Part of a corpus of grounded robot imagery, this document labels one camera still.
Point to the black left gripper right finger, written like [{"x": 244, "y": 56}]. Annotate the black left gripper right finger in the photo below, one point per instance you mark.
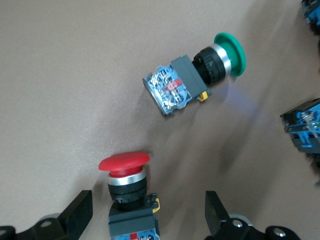
[{"x": 217, "y": 220}]

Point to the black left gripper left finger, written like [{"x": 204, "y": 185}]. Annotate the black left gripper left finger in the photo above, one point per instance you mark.
[{"x": 75, "y": 215}]

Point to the red mushroom push button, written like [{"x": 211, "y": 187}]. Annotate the red mushroom push button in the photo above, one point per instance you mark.
[{"x": 125, "y": 162}]

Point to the yellow mushroom push button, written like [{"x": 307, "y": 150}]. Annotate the yellow mushroom push button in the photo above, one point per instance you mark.
[{"x": 313, "y": 12}]

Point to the brown table cover mat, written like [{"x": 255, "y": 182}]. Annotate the brown table cover mat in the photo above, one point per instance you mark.
[{"x": 62, "y": 87}]

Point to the green mushroom push button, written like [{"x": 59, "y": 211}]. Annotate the green mushroom push button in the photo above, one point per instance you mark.
[
  {"x": 305, "y": 125},
  {"x": 185, "y": 75}
]

